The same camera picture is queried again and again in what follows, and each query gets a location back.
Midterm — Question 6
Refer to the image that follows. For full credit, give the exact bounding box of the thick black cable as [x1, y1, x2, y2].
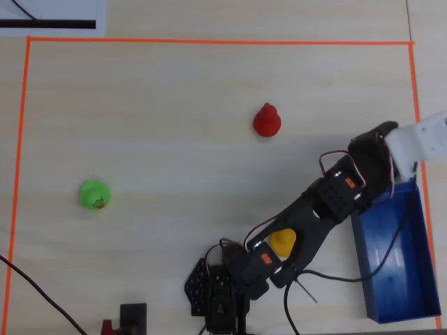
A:
[0, 254, 88, 335]

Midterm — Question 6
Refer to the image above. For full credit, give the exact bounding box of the yellow rubber duck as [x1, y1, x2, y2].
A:
[269, 228, 298, 259]

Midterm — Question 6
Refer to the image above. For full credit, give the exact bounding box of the red white servo wire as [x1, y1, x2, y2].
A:
[318, 149, 368, 190]

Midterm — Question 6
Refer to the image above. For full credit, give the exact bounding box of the green rubber duck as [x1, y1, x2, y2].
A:
[78, 179, 112, 211]

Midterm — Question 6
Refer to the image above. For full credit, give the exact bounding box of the black strip on paper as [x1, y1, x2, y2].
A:
[0, 19, 97, 30]

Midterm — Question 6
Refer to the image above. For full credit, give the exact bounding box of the white paper sheet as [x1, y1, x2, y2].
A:
[0, 0, 107, 37]

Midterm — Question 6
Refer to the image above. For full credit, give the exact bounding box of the thin black cable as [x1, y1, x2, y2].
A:
[11, 0, 42, 22]

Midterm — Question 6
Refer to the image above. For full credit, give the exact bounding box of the blue plastic box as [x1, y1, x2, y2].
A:
[350, 177, 443, 325]

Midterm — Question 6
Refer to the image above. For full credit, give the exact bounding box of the white camera box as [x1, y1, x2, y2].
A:
[383, 110, 447, 180]

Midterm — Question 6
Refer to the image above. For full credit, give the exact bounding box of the black table clamp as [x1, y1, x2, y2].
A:
[119, 303, 148, 335]

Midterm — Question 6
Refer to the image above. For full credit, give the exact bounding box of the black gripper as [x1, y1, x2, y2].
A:
[348, 120, 402, 204]

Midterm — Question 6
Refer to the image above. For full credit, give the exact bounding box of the red rubber duck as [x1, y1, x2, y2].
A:
[253, 102, 282, 137]

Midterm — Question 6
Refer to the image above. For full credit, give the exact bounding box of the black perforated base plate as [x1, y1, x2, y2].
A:
[184, 257, 212, 317]

